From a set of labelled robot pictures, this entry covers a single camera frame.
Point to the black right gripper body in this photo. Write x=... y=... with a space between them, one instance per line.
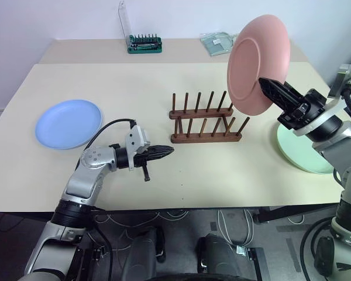
x=305 y=112

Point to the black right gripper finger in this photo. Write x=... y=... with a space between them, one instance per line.
x=278 y=92
x=294 y=90

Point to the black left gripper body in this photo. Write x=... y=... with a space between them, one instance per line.
x=142 y=158

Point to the pink plate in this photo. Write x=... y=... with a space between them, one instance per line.
x=251 y=58

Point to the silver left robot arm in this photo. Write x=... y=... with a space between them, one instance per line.
x=86 y=175

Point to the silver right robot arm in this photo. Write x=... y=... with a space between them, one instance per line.
x=346 y=137

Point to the wooden dish rack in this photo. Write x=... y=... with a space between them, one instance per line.
x=204 y=137

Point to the green plate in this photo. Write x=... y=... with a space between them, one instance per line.
x=294 y=155

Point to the clear plastic bag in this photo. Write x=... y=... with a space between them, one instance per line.
x=218 y=42

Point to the blue plate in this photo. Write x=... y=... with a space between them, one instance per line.
x=68 y=124

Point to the dark rounded shape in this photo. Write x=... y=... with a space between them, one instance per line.
x=216 y=254
x=143 y=251

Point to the green screwdriver bit set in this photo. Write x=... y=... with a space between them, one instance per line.
x=144 y=45

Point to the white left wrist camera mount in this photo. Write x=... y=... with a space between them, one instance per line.
x=136 y=139

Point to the black table frame bar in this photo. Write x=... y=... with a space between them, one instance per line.
x=292 y=213

